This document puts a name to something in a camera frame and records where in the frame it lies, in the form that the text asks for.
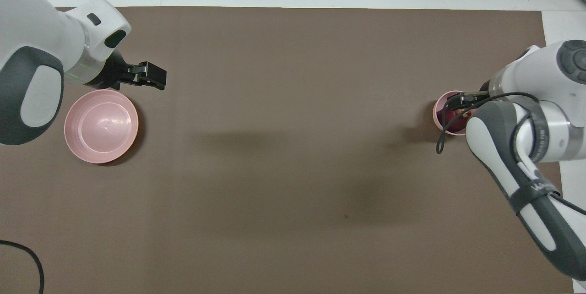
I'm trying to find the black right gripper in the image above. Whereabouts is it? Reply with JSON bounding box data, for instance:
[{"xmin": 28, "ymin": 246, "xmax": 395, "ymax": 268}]
[{"xmin": 446, "ymin": 80, "xmax": 493, "ymax": 110}]

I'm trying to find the pink plate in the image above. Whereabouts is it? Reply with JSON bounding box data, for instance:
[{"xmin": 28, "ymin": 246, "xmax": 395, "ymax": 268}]
[{"xmin": 64, "ymin": 89, "xmax": 139, "ymax": 164}]

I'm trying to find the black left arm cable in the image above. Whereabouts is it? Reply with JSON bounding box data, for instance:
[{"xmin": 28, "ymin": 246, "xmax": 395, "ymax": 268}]
[{"xmin": 0, "ymin": 240, "xmax": 45, "ymax": 294}]

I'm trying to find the brown table mat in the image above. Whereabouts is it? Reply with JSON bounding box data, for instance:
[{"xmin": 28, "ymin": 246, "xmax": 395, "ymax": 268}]
[{"xmin": 0, "ymin": 6, "xmax": 574, "ymax": 294}]

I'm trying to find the red apple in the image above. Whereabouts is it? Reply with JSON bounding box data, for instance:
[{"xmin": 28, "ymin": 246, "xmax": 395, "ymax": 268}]
[{"xmin": 439, "ymin": 104, "xmax": 472, "ymax": 128}]

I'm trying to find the pink bowl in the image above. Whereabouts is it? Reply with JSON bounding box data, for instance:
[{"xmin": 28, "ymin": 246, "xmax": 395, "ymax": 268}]
[{"xmin": 433, "ymin": 90, "xmax": 477, "ymax": 136}]

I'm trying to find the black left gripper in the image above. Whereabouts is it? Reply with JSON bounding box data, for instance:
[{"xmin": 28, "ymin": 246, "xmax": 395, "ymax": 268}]
[{"xmin": 86, "ymin": 49, "xmax": 167, "ymax": 91}]

